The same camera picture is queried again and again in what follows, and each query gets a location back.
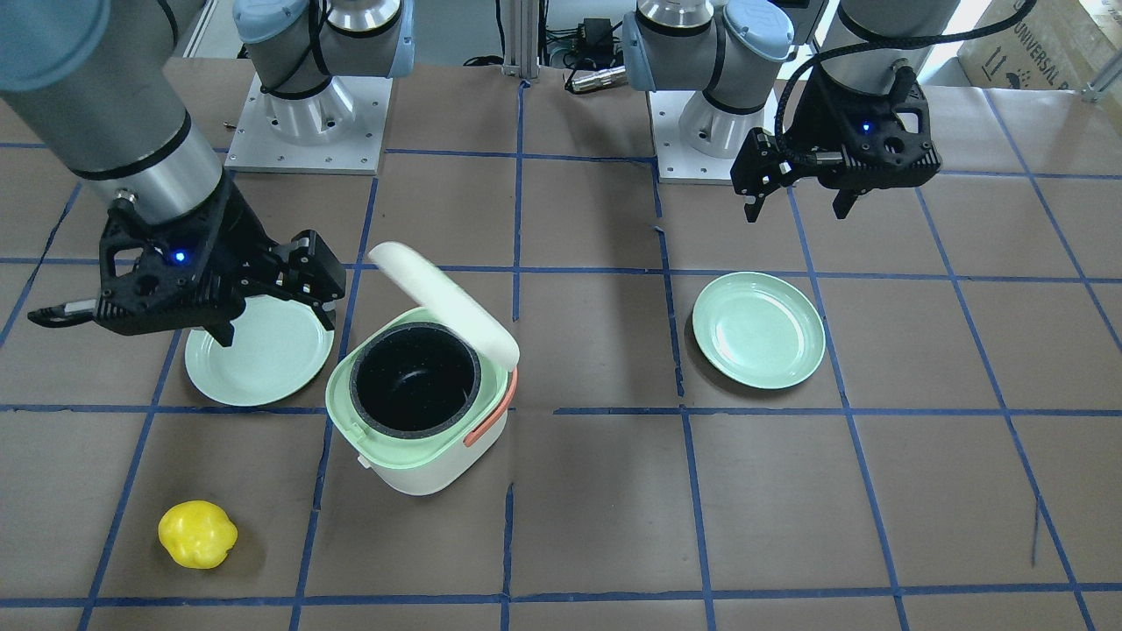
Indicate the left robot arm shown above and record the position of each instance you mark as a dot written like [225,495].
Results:
[731,53]

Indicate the yellow toy bell pepper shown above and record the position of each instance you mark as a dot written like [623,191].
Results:
[197,534]

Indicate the white rice cooker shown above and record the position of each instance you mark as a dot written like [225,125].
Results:
[426,396]

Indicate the aluminium frame post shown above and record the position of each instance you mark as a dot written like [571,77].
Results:
[523,27]

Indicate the green plate near right arm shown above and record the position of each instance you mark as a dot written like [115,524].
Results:
[278,347]

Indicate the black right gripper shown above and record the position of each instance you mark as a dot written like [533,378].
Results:
[235,238]

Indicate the cardboard box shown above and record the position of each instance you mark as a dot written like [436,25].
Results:
[1059,45]

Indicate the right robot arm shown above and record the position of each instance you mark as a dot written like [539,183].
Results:
[87,77]

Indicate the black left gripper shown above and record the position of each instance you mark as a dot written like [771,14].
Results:
[818,112]

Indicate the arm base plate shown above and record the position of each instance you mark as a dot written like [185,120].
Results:
[697,143]
[339,131]

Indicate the green plate near left arm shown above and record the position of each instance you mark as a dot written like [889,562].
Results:
[758,330]

